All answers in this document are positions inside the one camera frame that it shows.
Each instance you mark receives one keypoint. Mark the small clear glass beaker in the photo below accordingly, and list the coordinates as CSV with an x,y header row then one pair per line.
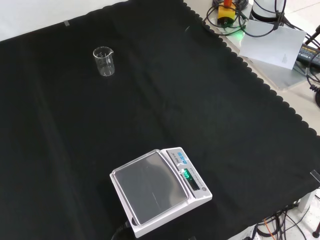
x,y
104,62

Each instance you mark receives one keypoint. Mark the white electronic balance steel pan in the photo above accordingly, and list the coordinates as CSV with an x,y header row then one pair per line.
x,y
155,190

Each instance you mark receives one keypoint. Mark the black scalloped bench cloth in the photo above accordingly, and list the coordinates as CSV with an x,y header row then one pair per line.
x,y
75,125

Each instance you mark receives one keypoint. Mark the yellow stop button box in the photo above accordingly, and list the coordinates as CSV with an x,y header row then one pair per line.
x,y
226,15

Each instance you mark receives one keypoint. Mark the pale white board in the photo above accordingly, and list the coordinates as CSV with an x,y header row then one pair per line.
x,y
272,46

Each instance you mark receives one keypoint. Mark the grey tape strip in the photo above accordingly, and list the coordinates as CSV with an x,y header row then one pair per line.
x,y
67,23

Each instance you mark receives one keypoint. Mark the black power adapter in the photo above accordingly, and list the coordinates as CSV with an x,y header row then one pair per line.
x,y
308,56

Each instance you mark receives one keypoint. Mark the clear tape piece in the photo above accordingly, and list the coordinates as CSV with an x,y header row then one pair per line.
x,y
315,175

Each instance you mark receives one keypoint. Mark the white table bracket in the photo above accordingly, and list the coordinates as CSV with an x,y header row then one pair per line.
x,y
307,200

